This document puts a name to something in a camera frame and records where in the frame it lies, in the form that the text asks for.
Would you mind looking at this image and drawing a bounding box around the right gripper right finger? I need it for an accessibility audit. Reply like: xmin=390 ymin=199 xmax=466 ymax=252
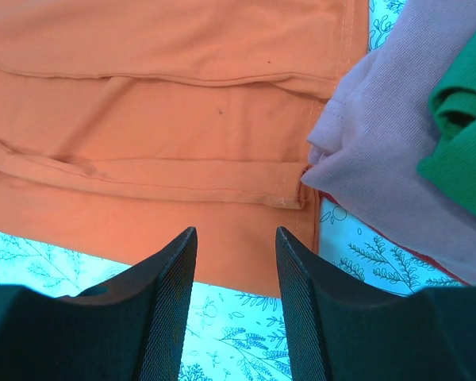
xmin=275 ymin=227 xmax=476 ymax=381

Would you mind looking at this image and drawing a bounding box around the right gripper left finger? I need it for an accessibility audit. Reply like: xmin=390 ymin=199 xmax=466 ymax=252
xmin=0 ymin=227 xmax=198 ymax=380

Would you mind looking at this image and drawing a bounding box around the orange t shirt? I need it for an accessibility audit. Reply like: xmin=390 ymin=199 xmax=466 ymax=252
xmin=0 ymin=1 xmax=369 ymax=297

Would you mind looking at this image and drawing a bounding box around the folded red t shirt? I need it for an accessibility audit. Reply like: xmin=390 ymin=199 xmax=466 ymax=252
xmin=319 ymin=196 xmax=466 ymax=296

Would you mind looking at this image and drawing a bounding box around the folded dusty pink t shirt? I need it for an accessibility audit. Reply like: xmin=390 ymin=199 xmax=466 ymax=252
xmin=302 ymin=1 xmax=476 ymax=285

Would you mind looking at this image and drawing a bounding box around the folded green t shirt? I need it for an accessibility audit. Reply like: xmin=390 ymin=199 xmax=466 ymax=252
xmin=417 ymin=32 xmax=476 ymax=217

